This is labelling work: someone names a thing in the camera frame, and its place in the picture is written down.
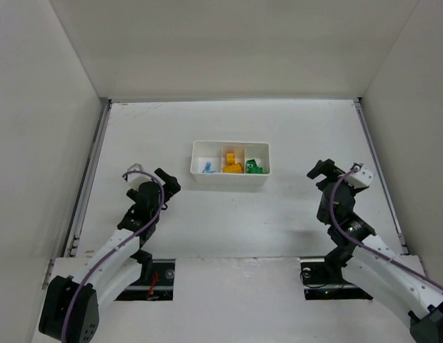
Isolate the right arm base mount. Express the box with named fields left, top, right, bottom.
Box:
left=299, top=247, right=373, bottom=301

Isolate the yellow long lego brick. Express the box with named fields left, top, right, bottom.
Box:
left=222, top=163, right=243, bottom=174

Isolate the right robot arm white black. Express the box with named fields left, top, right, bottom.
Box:
left=307, top=159, right=443, bottom=342

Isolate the right aluminium table rail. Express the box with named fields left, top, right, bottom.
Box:
left=353, top=97, right=410, bottom=255

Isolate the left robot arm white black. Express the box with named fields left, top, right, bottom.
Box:
left=38, top=164, right=181, bottom=342

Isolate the aluminium table rail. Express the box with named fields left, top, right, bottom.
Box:
left=353, top=97, right=410, bottom=255
left=41, top=98, right=112, bottom=289

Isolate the left aluminium table rail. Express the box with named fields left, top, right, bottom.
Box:
left=41, top=98, right=112, bottom=289

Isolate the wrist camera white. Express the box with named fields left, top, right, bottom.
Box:
left=347, top=164, right=376, bottom=189
left=122, top=163, right=151, bottom=191

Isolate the green lego brick square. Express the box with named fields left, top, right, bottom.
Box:
left=245, top=159, right=264, bottom=174

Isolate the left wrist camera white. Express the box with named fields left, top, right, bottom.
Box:
left=122, top=163, right=151, bottom=191

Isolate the light blue lego brick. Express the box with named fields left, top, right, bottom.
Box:
left=202, top=161, right=216, bottom=174

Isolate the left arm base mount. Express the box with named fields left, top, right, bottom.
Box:
left=116, top=250, right=176, bottom=302

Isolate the yellow round lego piece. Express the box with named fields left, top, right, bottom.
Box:
left=226, top=153, right=236, bottom=165

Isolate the white three-compartment container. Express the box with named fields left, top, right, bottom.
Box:
left=190, top=141, right=272, bottom=186

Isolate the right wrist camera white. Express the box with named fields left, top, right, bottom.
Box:
left=347, top=164, right=376, bottom=189

